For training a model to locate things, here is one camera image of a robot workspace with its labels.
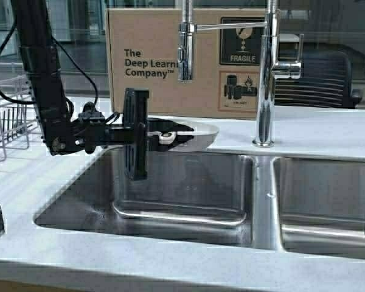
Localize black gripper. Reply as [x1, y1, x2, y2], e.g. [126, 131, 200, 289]
[108, 88, 194, 181]

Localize small white frying pan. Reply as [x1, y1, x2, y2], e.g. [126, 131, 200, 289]
[148, 119, 219, 153]

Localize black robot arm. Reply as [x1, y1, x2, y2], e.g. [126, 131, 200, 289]
[11, 1, 194, 181]

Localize left stainless sink basin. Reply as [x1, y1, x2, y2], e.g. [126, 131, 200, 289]
[35, 148, 254, 247]

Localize stainless sink basin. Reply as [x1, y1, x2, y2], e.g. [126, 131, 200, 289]
[35, 148, 254, 247]
[273, 158, 365, 260]

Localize brown cardboard box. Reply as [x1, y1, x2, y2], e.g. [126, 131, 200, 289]
[105, 7, 311, 120]

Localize chrome pull-down kitchen faucet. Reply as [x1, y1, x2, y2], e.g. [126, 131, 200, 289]
[177, 1, 304, 148]

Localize black office chair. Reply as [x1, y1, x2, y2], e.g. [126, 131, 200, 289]
[275, 50, 363, 109]

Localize right stainless sink basin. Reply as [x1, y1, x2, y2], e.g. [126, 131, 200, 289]
[273, 158, 365, 260]

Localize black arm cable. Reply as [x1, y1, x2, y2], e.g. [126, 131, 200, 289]
[0, 29, 99, 106]

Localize wire dish drying rack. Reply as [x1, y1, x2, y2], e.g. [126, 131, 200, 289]
[0, 75, 39, 167]

